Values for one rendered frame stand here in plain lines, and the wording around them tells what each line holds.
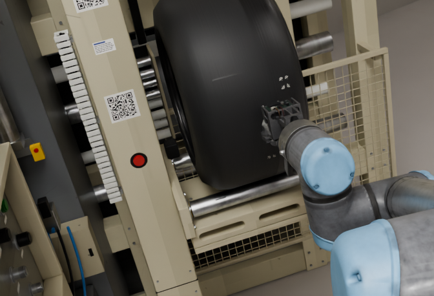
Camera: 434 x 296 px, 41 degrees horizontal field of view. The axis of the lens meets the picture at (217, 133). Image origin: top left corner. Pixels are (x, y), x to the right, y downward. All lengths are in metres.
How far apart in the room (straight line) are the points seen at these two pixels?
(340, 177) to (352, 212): 0.08
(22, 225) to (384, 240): 1.06
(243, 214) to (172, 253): 0.26
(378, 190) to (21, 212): 0.80
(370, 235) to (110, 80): 1.03
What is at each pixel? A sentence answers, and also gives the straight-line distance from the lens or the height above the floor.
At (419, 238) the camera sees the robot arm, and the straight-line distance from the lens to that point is 0.51.
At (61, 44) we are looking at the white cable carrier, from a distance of 1.43.
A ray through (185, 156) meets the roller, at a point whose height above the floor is 0.92.
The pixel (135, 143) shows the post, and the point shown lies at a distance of 1.52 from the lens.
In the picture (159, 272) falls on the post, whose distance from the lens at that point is 1.75.
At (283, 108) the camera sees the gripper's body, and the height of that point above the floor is 1.25.
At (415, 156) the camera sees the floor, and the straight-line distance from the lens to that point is 3.40.
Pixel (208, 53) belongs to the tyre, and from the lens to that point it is 1.32.
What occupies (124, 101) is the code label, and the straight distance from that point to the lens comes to 1.47.
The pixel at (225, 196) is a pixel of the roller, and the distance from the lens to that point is 1.56.
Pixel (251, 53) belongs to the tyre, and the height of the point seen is 1.32.
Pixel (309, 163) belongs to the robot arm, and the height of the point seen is 1.25.
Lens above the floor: 1.76
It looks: 27 degrees down
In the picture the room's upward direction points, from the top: 13 degrees counter-clockwise
